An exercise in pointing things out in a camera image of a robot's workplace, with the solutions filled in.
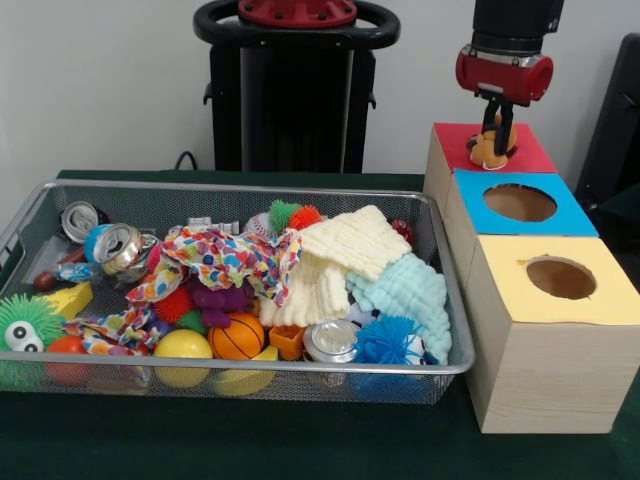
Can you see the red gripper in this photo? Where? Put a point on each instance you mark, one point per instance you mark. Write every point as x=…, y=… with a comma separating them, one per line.
x=505, y=80

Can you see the tan plush teddy bear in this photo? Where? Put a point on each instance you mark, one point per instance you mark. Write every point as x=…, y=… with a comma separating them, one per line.
x=482, y=152

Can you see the cream waffle cloth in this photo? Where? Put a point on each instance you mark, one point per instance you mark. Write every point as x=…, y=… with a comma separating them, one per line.
x=350, y=240

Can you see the colourful spotted cloth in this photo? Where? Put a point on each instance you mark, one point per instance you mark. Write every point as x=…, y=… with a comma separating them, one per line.
x=225, y=255
x=115, y=325

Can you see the dented silver can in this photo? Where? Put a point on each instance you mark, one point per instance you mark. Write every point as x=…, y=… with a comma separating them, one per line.
x=120, y=247

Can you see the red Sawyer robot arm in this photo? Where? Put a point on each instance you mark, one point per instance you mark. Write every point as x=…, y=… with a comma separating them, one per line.
x=515, y=25

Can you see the wooden box with three holes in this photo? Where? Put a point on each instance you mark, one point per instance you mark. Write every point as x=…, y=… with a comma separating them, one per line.
x=550, y=380

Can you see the black upright panel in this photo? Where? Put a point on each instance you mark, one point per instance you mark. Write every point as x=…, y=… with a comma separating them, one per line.
x=615, y=125

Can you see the dark green table cloth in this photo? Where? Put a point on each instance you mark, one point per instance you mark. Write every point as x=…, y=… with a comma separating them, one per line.
x=250, y=440
x=625, y=200

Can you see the mint waffle cloth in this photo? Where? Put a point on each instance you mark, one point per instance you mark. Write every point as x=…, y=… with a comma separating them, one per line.
x=420, y=300

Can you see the blue fuzzy toy with eyes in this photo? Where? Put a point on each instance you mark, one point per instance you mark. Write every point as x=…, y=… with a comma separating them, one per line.
x=385, y=342

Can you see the silver drink can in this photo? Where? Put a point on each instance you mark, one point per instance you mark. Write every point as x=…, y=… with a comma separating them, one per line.
x=330, y=342

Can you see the orange toy basketball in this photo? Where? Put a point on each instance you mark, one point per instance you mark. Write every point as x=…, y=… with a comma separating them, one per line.
x=235, y=340

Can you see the yellow cheese wedge toy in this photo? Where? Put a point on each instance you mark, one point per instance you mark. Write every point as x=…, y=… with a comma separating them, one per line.
x=70, y=300

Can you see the green fuzzy toy with eyes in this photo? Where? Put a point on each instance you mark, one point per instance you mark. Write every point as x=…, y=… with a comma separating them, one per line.
x=25, y=310

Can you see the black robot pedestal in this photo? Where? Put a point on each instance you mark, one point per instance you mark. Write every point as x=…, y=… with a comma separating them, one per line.
x=300, y=110

